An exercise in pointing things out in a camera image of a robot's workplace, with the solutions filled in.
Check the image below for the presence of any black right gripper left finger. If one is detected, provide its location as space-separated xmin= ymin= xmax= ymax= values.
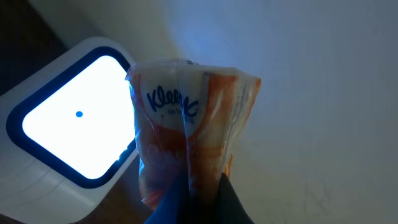
xmin=144 ymin=173 xmax=189 ymax=224

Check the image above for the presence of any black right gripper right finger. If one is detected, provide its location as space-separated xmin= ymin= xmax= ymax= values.
xmin=215 ymin=174 xmax=254 ymax=224

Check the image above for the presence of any orange Kleenex tissue pack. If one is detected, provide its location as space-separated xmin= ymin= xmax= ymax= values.
xmin=126 ymin=60 xmax=261 ymax=209

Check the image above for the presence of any white barcode scanner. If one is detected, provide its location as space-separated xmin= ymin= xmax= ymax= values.
xmin=1 ymin=37 xmax=137 ymax=223

